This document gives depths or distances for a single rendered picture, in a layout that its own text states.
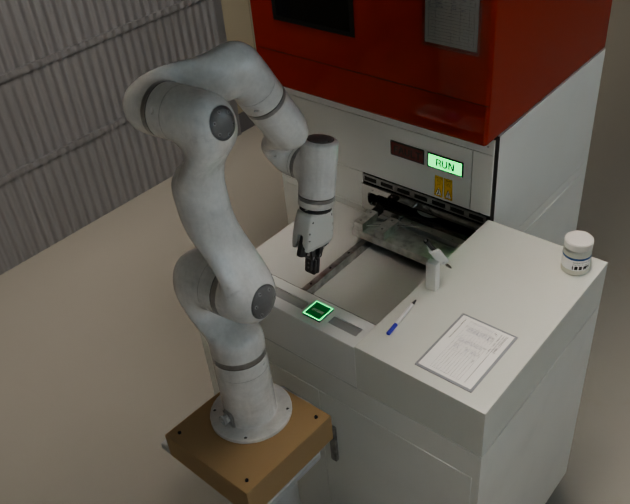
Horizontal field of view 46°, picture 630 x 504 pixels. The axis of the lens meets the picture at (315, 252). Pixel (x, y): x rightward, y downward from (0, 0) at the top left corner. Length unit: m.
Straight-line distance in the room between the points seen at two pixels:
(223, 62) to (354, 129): 1.02
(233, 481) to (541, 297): 0.87
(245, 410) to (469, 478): 0.55
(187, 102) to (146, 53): 2.89
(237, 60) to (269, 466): 0.84
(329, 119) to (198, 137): 1.17
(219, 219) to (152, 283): 2.28
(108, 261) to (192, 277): 2.38
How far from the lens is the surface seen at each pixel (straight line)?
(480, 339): 1.81
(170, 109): 1.28
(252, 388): 1.65
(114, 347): 3.38
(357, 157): 2.38
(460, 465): 1.84
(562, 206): 2.72
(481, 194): 2.16
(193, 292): 1.52
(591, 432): 2.94
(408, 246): 2.22
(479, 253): 2.06
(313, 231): 1.70
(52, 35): 3.83
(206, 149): 1.26
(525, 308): 1.90
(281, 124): 1.49
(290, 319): 1.91
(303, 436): 1.70
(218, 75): 1.37
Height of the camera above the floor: 2.22
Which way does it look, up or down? 37 degrees down
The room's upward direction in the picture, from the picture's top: 6 degrees counter-clockwise
